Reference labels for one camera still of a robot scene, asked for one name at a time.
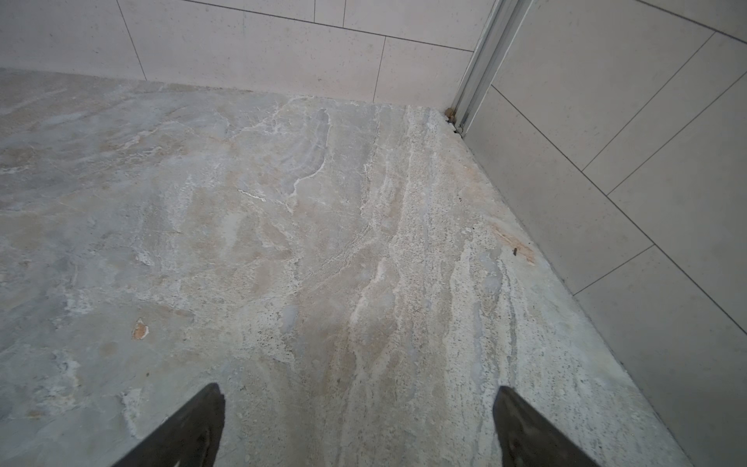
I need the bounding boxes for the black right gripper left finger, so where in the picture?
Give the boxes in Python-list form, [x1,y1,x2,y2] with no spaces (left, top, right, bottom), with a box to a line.
[115,383,226,467]

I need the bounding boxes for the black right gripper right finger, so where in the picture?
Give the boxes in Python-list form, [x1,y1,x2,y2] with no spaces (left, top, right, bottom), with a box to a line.
[492,385,598,467]

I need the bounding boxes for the aluminium right corner post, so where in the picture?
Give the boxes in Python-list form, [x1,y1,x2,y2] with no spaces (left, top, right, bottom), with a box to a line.
[451,0,532,137]

